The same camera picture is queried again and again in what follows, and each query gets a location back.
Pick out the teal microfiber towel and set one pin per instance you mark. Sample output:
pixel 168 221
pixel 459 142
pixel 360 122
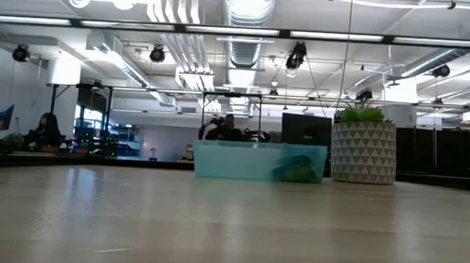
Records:
pixel 298 161

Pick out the lime green microfiber towel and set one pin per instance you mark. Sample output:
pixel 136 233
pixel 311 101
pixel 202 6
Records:
pixel 297 176

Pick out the person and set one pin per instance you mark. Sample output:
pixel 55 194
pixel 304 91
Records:
pixel 229 129
pixel 46 131

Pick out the black monitor back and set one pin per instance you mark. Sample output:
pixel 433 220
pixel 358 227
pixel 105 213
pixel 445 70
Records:
pixel 305 129

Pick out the black ceiling spotlight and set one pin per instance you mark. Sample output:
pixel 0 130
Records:
pixel 157 54
pixel 296 56
pixel 20 53
pixel 364 95
pixel 440 71

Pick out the ceiling light strip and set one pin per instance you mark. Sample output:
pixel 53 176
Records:
pixel 27 20
pixel 232 30
pixel 127 25
pixel 441 42
pixel 336 36

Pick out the white ceiling pipe bundle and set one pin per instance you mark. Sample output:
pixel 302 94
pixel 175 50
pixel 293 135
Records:
pixel 183 44

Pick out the succulent in triangle-patterned pot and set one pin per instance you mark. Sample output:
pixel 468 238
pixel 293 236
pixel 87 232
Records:
pixel 362 154

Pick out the black metal rack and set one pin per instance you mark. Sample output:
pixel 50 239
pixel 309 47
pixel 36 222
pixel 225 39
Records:
pixel 80 86

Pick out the black room partition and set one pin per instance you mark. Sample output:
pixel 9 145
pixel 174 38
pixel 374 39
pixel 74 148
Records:
pixel 439 152

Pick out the small green potted plant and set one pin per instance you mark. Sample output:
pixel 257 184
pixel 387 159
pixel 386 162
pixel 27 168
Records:
pixel 13 141

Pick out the blue and red screen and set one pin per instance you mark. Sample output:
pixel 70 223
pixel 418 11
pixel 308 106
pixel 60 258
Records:
pixel 3 117

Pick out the large silver round duct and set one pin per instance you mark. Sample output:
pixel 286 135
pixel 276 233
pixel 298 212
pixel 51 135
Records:
pixel 249 5

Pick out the white rectangular air duct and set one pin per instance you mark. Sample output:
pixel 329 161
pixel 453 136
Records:
pixel 114 56

